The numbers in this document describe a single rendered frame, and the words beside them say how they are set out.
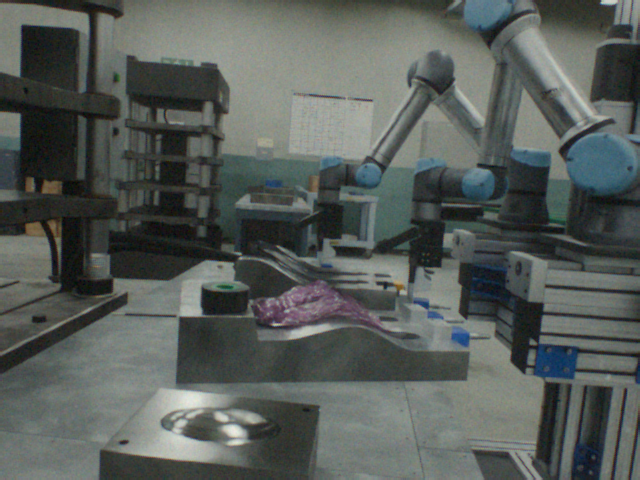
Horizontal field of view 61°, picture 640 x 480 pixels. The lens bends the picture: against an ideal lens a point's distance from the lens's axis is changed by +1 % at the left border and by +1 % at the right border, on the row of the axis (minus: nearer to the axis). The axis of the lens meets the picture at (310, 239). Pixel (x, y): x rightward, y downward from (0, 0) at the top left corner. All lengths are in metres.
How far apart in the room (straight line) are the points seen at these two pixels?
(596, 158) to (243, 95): 6.92
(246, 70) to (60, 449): 7.36
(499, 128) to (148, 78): 4.24
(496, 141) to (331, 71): 6.59
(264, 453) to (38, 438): 0.31
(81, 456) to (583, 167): 0.98
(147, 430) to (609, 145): 0.94
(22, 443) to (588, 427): 1.38
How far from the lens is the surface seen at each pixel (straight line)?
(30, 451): 0.75
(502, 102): 1.43
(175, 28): 8.11
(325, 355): 0.91
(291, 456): 0.56
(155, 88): 5.29
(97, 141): 1.46
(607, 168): 1.18
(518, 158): 1.78
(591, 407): 1.69
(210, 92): 5.21
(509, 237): 1.75
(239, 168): 7.79
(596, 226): 1.32
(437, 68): 1.70
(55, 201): 1.39
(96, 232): 1.47
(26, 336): 1.20
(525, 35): 1.30
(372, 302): 1.25
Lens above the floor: 1.15
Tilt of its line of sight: 7 degrees down
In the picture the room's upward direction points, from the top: 4 degrees clockwise
